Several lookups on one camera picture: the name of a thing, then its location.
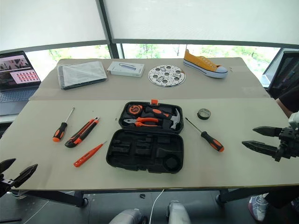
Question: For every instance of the black electrical tape roll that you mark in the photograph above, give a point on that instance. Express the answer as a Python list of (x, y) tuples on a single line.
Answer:
[(198, 115)]

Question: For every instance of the orange voltage tester pen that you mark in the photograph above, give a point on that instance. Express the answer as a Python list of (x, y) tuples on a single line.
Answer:
[(87, 156)]

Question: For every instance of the black tool case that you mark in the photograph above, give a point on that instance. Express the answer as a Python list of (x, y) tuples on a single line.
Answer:
[(130, 163)]

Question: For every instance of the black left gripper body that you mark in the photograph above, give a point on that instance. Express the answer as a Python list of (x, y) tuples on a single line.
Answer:
[(4, 184)]

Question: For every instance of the white flat cardboard box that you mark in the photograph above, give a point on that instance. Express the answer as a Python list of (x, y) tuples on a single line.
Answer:
[(126, 70)]

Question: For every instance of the orange black utility knife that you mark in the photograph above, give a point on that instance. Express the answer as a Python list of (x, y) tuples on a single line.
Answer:
[(80, 135)]

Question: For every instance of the open laptop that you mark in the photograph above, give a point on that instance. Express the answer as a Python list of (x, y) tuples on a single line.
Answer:
[(18, 93)]

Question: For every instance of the small black floor object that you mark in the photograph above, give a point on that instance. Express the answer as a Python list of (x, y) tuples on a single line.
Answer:
[(142, 196)]

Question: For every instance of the yellow canvas sneaker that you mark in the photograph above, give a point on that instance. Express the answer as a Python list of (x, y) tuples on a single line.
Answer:
[(198, 63)]

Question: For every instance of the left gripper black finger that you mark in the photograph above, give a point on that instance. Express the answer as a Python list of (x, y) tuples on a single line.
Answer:
[(24, 175), (7, 164)]

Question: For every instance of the orange black tape measure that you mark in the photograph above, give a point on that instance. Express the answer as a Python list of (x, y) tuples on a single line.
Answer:
[(135, 109)]

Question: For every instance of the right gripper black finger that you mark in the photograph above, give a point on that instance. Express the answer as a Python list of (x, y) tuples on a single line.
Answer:
[(264, 148), (271, 131)]

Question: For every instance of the white roller blind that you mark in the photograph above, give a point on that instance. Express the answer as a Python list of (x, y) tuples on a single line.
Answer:
[(198, 18), (46, 21)]

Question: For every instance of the grey rounded shape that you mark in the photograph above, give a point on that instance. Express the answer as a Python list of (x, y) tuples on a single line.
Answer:
[(177, 212), (127, 217)]

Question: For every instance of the dark window frame post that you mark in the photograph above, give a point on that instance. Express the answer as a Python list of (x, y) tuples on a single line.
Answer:
[(114, 50)]

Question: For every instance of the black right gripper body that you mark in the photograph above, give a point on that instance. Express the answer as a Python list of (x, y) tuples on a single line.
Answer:
[(288, 144)]

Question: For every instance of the black table leg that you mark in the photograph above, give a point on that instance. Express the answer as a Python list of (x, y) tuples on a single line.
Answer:
[(233, 194), (58, 197)]

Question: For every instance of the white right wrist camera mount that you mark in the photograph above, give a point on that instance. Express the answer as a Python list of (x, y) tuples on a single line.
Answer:
[(294, 120)]

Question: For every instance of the person's white red sneaker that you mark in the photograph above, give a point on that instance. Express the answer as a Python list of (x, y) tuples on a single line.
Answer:
[(257, 207)]

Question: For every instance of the black tray with white object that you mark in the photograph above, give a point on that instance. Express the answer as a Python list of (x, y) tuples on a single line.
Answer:
[(161, 113)]

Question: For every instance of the person's forearm in black sleeve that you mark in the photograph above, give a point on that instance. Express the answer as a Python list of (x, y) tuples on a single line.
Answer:
[(286, 105)]

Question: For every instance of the grey plastic document bag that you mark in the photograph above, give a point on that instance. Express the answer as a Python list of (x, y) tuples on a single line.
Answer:
[(81, 72)]

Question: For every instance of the round perforated metal plate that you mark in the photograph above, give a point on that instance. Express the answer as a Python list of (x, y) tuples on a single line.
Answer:
[(173, 81)]

